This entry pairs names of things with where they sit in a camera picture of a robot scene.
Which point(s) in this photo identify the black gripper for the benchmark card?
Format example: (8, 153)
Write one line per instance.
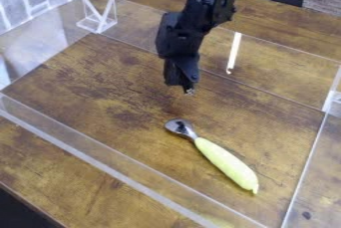
(179, 37)

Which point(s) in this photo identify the green handled metal spoon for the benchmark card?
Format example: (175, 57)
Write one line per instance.
(221, 158)

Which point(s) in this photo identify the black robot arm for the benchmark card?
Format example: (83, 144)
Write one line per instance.
(217, 10)

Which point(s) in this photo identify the clear acrylic triangular bracket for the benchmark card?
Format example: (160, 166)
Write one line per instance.
(98, 22)

